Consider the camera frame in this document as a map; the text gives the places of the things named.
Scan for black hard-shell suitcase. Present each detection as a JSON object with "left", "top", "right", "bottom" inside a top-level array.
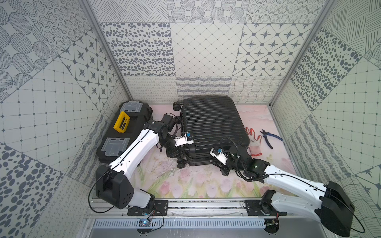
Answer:
[{"left": 173, "top": 95, "right": 250, "bottom": 174}]

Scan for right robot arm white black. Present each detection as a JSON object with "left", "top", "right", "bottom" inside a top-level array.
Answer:
[{"left": 210, "top": 146, "right": 355, "bottom": 238}]

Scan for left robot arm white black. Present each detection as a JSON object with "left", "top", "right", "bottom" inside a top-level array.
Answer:
[{"left": 90, "top": 114, "right": 182, "bottom": 215}]

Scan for floral pink table mat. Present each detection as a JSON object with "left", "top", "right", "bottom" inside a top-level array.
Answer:
[{"left": 130, "top": 105, "right": 296, "bottom": 198}]

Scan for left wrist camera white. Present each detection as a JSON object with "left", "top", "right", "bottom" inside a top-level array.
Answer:
[{"left": 174, "top": 132, "right": 194, "bottom": 147}]

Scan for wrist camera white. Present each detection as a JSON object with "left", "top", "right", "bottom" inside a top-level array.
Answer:
[
  {"left": 174, "top": 132, "right": 194, "bottom": 147},
  {"left": 210, "top": 148, "right": 228, "bottom": 165}
]

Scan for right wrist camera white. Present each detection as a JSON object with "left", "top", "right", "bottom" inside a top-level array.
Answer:
[{"left": 210, "top": 148, "right": 228, "bottom": 165}]

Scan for blue handled pliers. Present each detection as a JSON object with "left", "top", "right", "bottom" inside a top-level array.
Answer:
[{"left": 260, "top": 129, "right": 284, "bottom": 150}]

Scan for black toolbox yellow handle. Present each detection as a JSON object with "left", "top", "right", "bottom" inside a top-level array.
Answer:
[{"left": 96, "top": 101, "right": 153, "bottom": 164}]

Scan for aluminium mounting rail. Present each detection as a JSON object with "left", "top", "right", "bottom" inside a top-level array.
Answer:
[{"left": 84, "top": 197, "right": 331, "bottom": 219}]

